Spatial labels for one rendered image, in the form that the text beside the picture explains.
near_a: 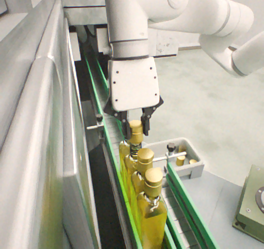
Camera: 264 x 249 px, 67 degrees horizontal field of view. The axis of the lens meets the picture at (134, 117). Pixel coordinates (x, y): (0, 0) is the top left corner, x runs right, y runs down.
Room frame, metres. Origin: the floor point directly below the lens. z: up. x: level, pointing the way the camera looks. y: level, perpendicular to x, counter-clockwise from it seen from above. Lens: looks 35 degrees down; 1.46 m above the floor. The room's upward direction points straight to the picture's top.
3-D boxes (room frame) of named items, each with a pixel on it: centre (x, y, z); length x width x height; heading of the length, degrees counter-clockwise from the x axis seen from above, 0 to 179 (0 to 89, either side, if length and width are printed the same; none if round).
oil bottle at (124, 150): (0.42, 0.01, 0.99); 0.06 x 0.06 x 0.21; 17
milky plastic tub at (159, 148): (0.63, -0.16, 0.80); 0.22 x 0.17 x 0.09; 106
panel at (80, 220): (0.55, 0.19, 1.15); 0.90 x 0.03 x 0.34; 16
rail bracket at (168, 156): (0.49, -0.10, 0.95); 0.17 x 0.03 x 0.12; 106
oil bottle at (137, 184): (0.30, -0.02, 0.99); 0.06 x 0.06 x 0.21; 17
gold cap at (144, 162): (0.30, -0.02, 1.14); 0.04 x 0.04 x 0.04
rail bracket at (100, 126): (0.66, 0.16, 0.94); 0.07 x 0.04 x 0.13; 106
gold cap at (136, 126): (0.36, 0.00, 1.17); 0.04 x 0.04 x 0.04
